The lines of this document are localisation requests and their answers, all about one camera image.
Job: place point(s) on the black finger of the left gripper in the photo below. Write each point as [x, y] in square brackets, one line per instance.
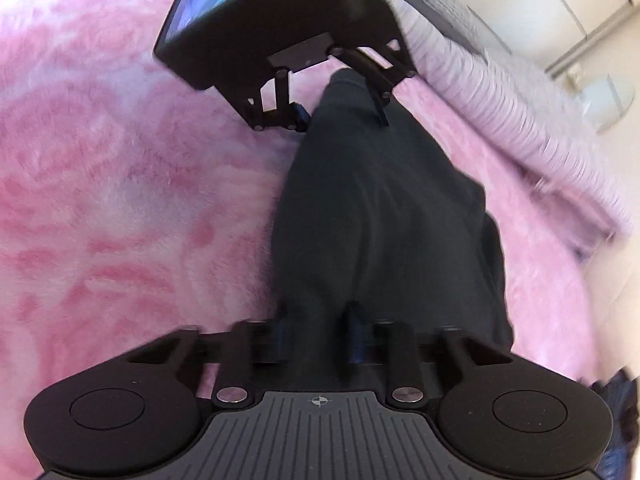
[285, 113]
[375, 80]

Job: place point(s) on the dark green long-sleeve sweater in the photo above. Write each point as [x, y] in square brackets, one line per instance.
[374, 213]

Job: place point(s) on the cream wardrobe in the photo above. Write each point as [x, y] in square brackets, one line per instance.
[550, 33]

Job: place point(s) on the white striped folded duvet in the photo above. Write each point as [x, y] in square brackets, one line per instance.
[523, 113]

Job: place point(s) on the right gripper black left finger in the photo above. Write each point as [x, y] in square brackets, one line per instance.
[248, 353]

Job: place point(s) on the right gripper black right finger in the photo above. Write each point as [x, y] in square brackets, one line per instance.
[404, 367]

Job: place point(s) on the pink floral bed blanket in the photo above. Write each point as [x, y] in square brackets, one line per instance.
[130, 204]

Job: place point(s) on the round glass side table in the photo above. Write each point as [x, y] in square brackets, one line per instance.
[606, 100]

